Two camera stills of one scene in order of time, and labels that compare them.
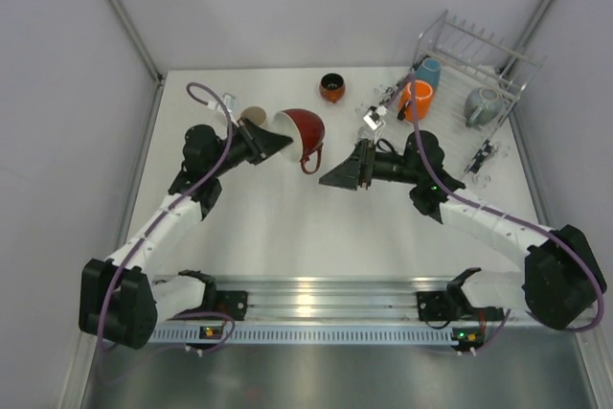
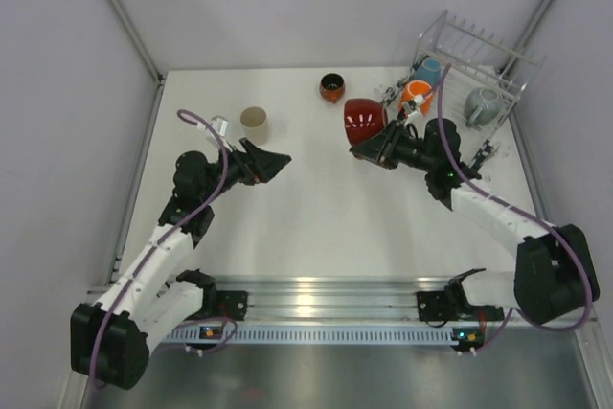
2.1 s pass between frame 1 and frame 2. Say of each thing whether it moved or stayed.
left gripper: moved
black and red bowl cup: stayed
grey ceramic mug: stayed
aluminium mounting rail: stayed
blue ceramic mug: stayed
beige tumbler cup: stayed
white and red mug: moved
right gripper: moved
